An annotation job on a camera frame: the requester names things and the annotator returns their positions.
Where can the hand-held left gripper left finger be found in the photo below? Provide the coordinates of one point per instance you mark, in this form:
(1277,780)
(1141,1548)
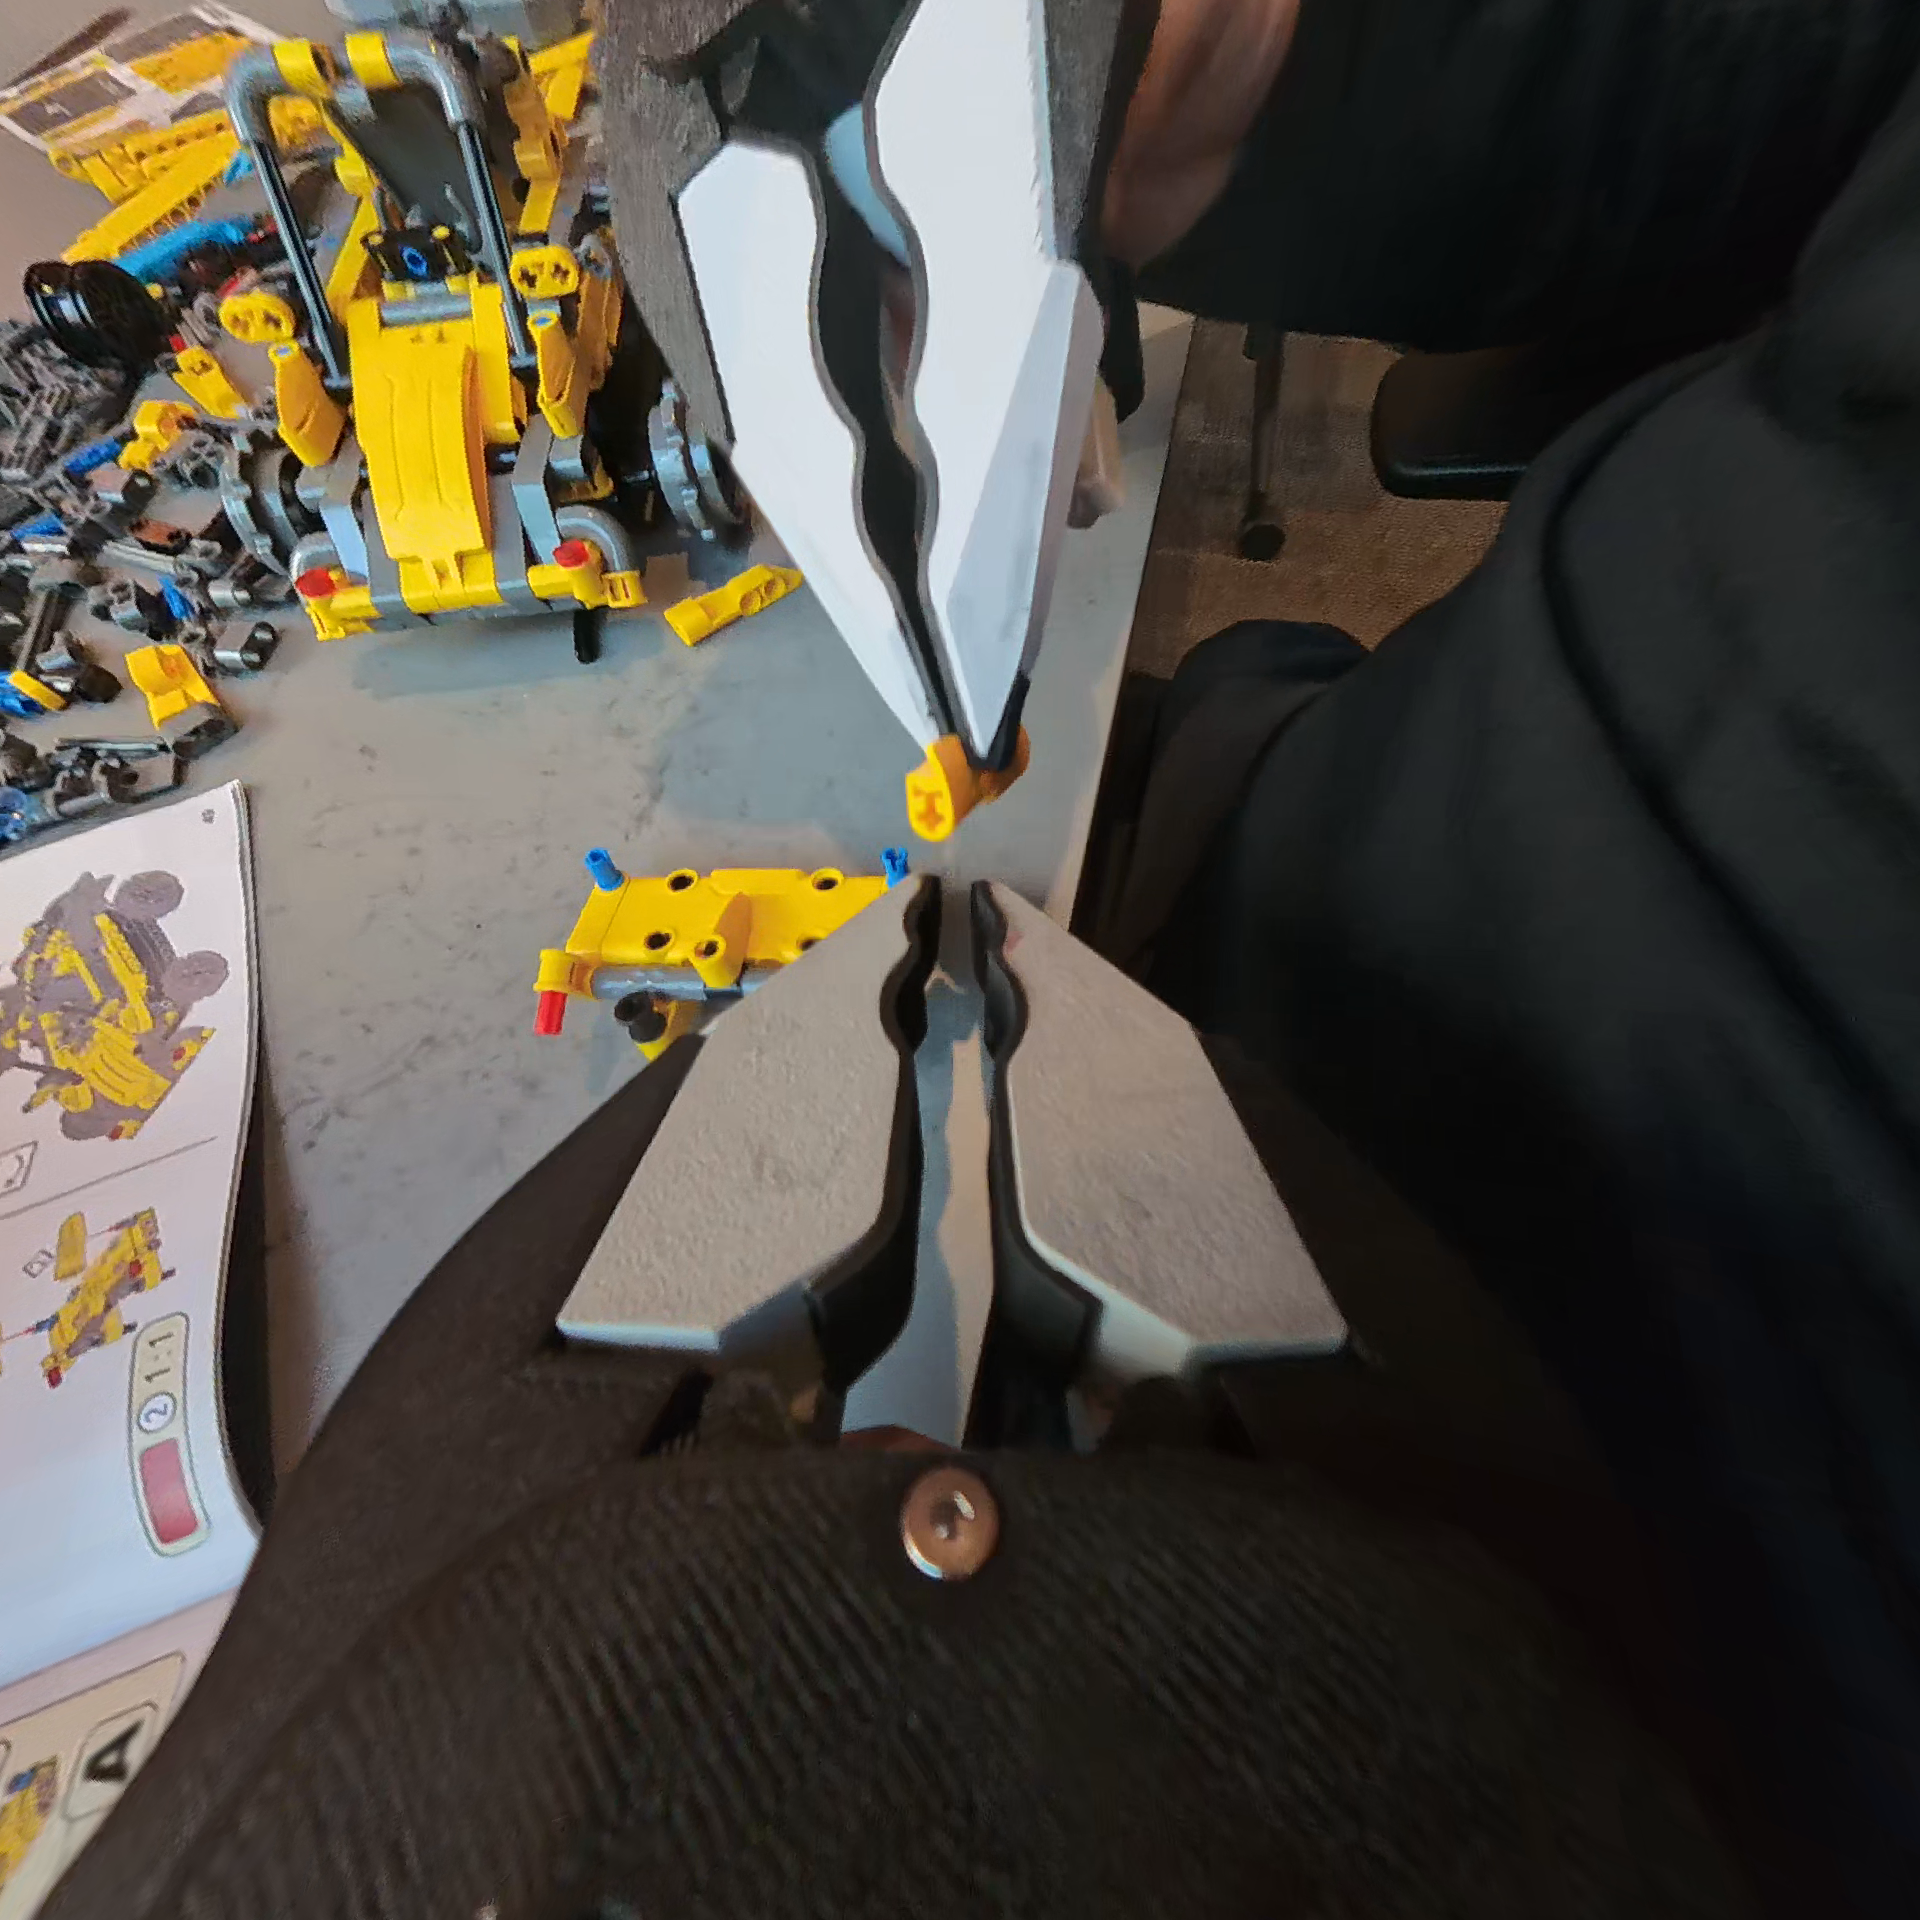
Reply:
(750,1185)

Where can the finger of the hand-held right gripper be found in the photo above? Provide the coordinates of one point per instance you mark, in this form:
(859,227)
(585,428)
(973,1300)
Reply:
(990,299)
(765,330)

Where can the yellow brick vehicle model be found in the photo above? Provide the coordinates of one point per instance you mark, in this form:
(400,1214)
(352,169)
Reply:
(436,451)

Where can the small yellow brick assembly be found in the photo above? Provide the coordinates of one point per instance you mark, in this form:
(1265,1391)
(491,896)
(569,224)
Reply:
(675,915)

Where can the person's right hand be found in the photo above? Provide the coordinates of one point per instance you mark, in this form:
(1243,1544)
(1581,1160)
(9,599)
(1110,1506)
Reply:
(1200,120)

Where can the small yellow connector piece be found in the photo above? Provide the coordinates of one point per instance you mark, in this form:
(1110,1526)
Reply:
(728,609)

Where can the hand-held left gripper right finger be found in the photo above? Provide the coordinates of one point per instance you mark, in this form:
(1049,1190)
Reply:
(1156,1185)

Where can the person's right forearm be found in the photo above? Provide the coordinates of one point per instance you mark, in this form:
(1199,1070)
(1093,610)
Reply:
(1500,164)

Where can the large yellow panel brick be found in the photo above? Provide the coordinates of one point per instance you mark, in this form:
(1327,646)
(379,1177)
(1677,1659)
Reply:
(150,187)

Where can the black wheel tyre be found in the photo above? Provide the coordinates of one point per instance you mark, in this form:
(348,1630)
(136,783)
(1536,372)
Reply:
(91,307)

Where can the person's dark clothing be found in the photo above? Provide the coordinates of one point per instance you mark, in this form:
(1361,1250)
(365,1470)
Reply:
(1575,974)

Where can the instruction booklet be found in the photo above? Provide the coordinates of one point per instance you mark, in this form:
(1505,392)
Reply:
(107,1200)

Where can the pile of grey brick pieces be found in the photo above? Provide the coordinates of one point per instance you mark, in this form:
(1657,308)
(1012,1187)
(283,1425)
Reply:
(91,523)

